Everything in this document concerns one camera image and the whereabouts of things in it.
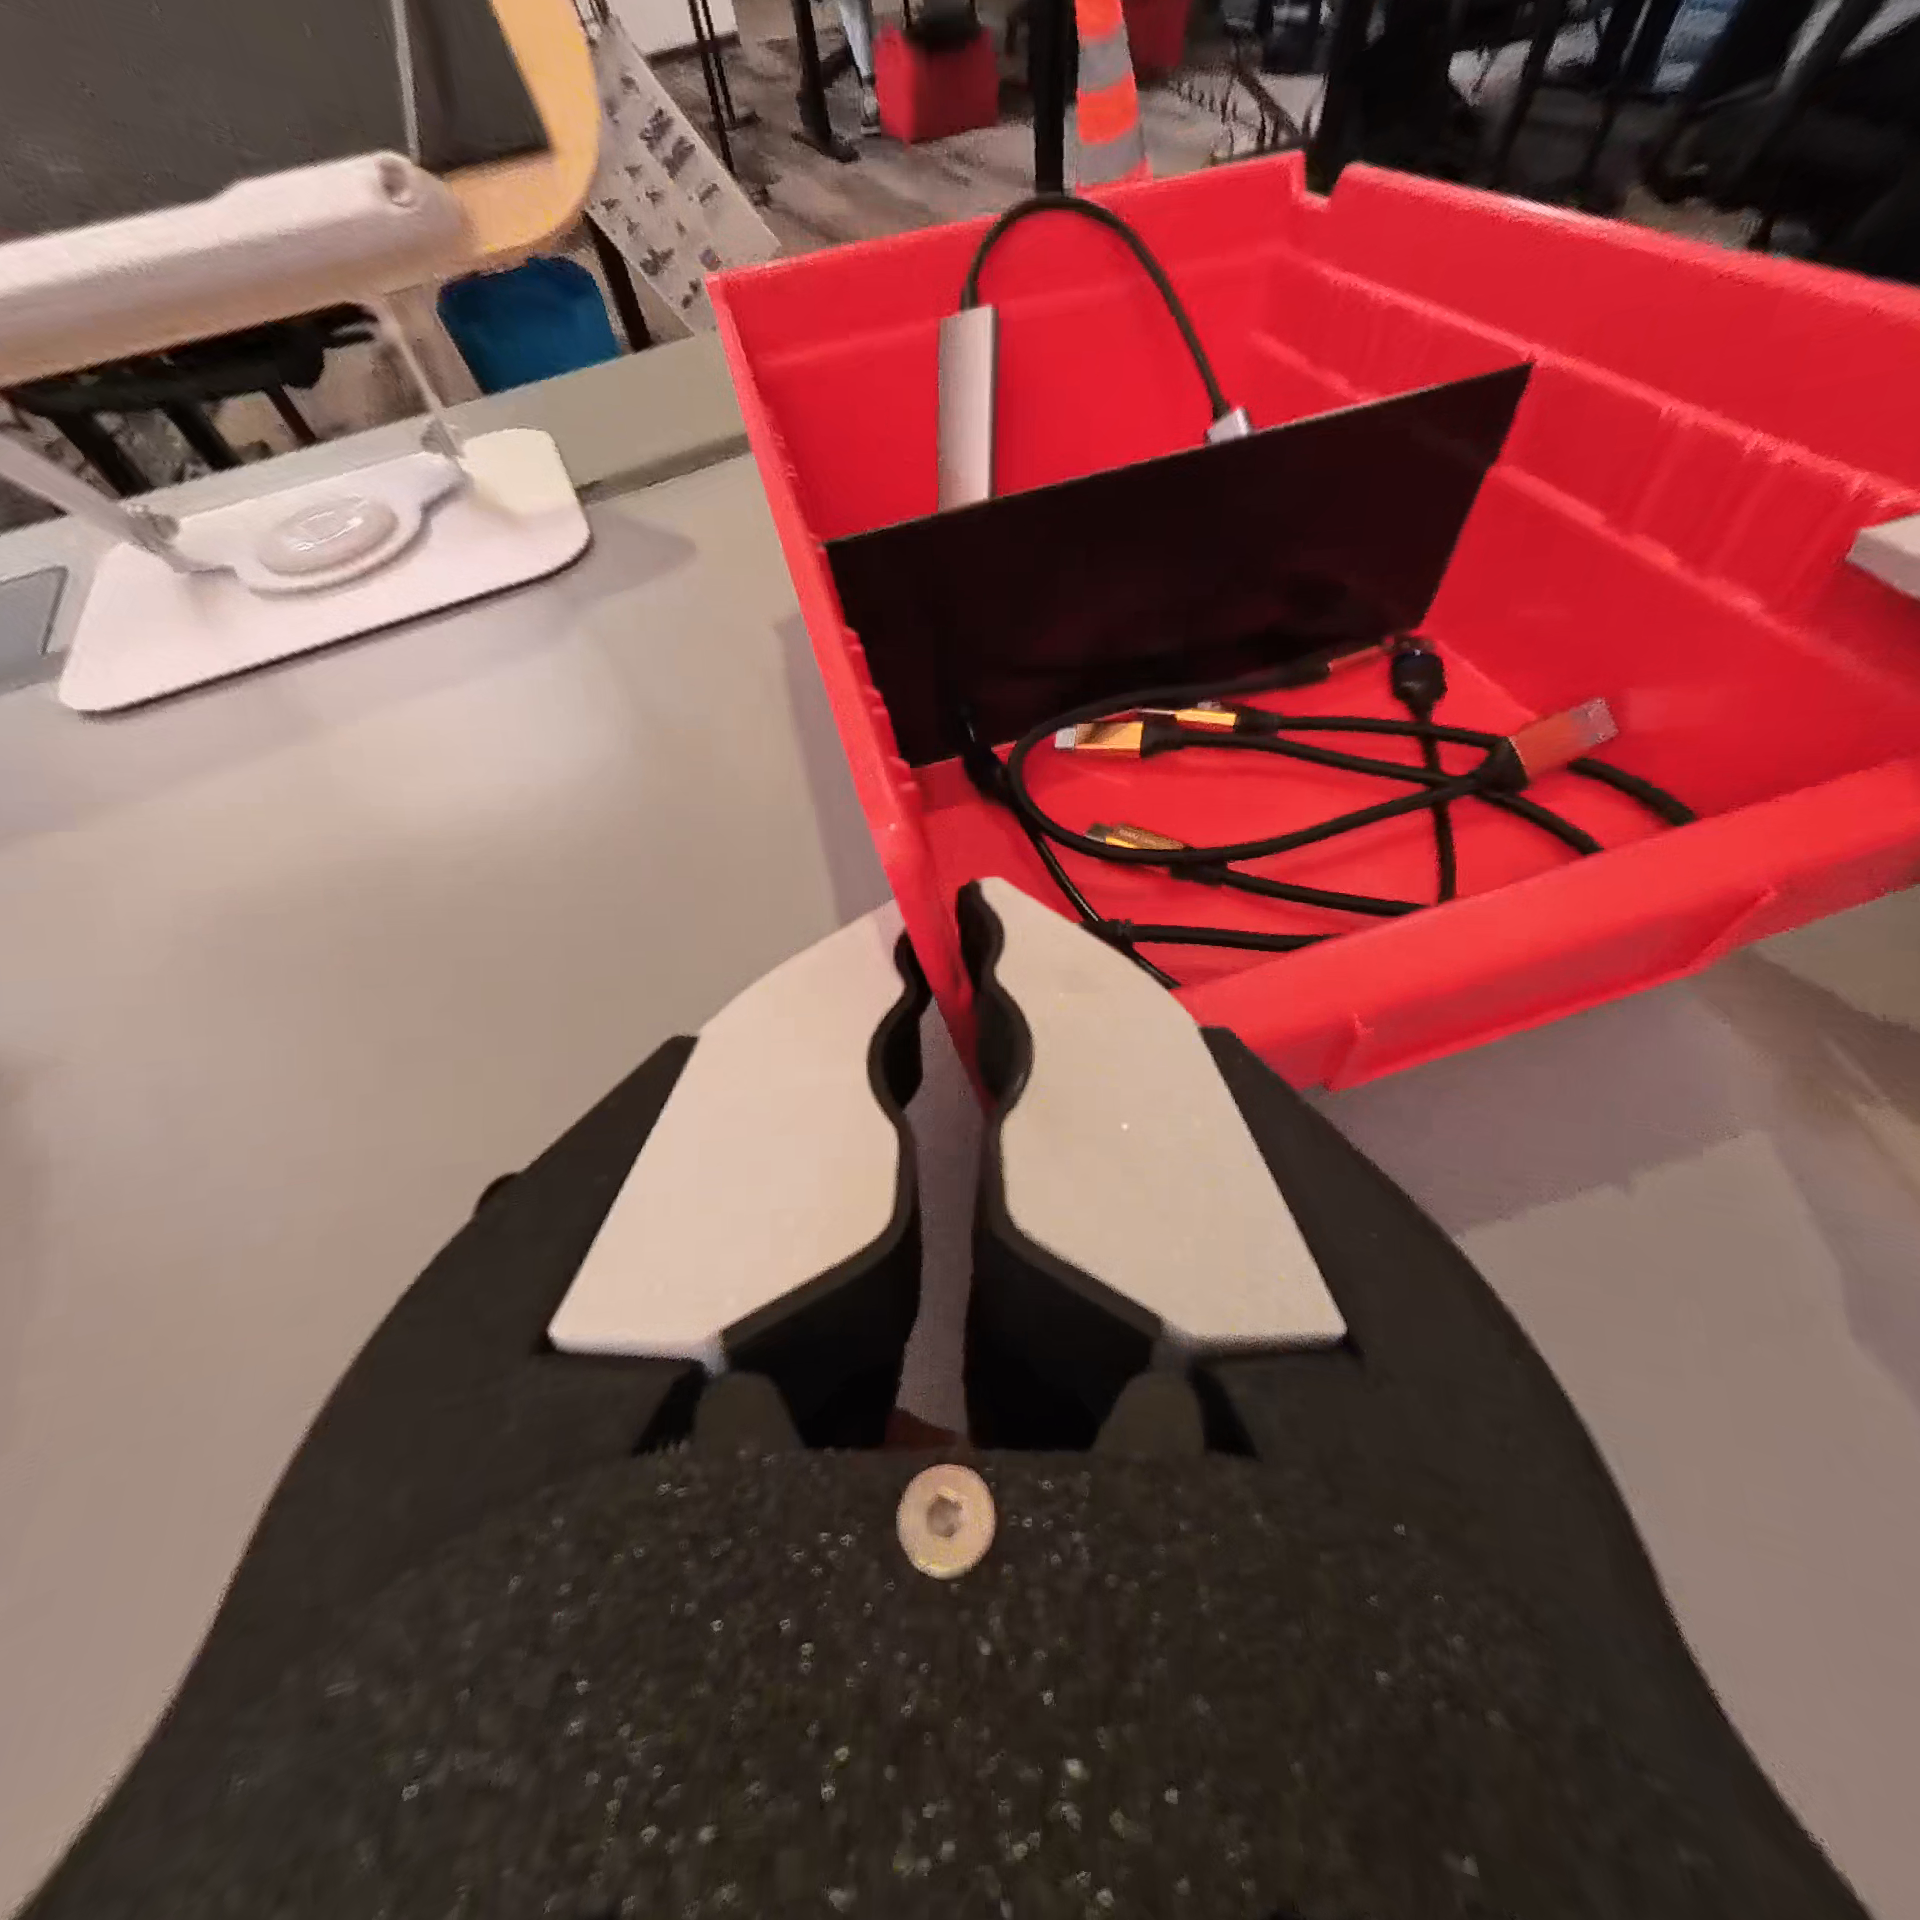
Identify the red object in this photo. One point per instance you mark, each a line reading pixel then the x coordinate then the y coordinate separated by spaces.
pixel 937 84

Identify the blue floor box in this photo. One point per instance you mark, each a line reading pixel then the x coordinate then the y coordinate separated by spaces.
pixel 523 323

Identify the orange traffic cone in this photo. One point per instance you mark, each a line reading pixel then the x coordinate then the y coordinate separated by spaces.
pixel 1109 107

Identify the black board wooden rim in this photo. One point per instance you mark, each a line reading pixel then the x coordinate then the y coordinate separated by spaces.
pixel 180 77

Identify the white printed sheet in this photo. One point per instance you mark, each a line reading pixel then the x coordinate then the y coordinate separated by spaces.
pixel 675 165

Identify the black bin divider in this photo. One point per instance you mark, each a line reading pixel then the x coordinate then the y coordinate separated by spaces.
pixel 1170 557

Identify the red storage bin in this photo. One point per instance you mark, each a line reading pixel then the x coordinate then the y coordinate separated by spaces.
pixel 1500 962

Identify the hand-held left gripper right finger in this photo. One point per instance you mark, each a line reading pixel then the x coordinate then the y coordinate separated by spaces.
pixel 1154 1184

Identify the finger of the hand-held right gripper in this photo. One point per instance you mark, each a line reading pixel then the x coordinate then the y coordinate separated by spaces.
pixel 1893 557

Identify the grey desk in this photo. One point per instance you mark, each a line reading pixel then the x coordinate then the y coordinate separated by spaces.
pixel 376 975

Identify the black office chair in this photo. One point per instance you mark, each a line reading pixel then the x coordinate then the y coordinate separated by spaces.
pixel 1785 149
pixel 195 376

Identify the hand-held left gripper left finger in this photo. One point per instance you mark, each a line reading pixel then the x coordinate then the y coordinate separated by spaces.
pixel 749 1184

